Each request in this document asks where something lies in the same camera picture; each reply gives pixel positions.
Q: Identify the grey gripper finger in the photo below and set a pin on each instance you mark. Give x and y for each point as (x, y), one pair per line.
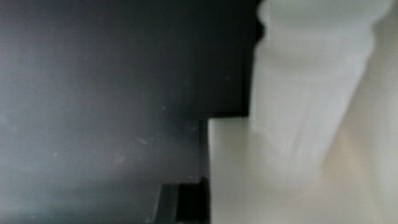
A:
(184, 203)

